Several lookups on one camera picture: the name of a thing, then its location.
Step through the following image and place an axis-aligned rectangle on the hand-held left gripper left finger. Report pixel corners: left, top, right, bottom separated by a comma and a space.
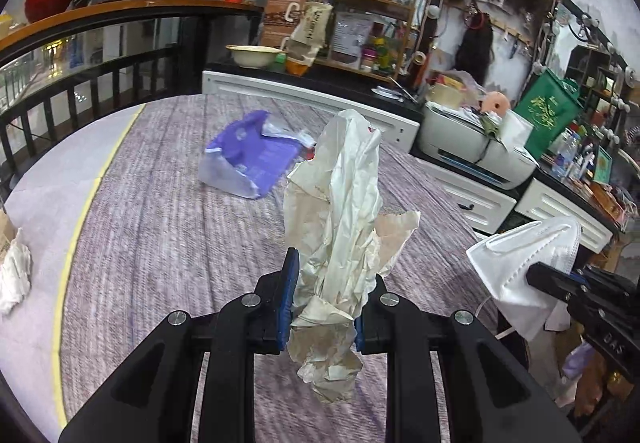
59, 247, 301, 443

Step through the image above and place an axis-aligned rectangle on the white table cover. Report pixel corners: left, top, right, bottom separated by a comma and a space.
0, 103, 146, 424

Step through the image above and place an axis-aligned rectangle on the white paper bag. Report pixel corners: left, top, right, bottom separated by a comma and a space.
284, 108, 422, 405

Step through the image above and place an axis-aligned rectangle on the black metal railing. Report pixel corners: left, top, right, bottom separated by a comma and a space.
0, 43, 206, 204

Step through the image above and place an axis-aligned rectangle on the cardboard box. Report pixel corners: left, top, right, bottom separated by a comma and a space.
0, 210, 18, 264

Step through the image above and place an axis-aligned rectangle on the purple plastic bag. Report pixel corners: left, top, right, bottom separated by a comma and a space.
198, 110, 317, 200

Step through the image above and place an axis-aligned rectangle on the cream bowl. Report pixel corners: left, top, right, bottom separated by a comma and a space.
225, 44, 287, 70

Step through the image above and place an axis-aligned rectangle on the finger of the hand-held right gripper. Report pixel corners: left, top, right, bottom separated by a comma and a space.
525, 262, 591, 305

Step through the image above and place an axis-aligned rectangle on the green tote bag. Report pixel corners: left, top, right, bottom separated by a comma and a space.
514, 68, 583, 159

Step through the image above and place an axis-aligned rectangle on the beige snack bag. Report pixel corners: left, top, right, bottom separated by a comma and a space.
289, 2, 333, 64

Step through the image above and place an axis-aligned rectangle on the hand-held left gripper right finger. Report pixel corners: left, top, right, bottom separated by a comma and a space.
354, 273, 583, 443

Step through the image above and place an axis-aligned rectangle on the crumpled white tissue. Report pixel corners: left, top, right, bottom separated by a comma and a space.
0, 227, 33, 316

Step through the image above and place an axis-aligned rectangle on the white drawer cabinet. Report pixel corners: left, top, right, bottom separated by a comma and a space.
515, 178, 615, 254
410, 150, 518, 234

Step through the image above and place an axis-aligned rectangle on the brown wooden ledge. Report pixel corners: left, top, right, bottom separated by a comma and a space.
0, 0, 263, 54

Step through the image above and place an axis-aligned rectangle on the yellow tape strip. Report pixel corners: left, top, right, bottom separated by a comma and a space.
52, 103, 148, 429

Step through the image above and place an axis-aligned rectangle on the grey purple striped tablecloth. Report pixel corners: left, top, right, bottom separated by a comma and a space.
60, 93, 501, 443

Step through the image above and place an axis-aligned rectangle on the wooden shelf rack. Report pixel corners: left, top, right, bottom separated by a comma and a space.
315, 0, 418, 84

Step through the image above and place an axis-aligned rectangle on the white face mask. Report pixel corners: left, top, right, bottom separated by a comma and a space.
466, 216, 583, 341

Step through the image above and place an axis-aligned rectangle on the white printer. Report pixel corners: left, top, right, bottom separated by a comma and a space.
417, 100, 541, 190

